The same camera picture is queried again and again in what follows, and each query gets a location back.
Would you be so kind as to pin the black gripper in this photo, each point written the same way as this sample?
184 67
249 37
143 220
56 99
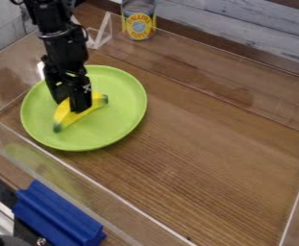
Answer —
65 55

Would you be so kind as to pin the yellow toy banana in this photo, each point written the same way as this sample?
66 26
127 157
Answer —
64 117

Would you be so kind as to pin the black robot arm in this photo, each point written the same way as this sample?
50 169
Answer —
46 11

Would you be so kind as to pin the green plastic plate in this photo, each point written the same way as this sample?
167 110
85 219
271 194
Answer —
105 125

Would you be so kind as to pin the yellow labelled tin can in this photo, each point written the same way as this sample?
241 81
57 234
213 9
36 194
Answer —
137 18

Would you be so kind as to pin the blue plastic clamp block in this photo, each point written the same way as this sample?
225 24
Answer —
54 219

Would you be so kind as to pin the clear acrylic corner bracket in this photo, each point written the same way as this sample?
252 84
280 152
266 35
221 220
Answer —
100 36

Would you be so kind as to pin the clear acrylic enclosure wall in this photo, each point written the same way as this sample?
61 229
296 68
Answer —
127 225

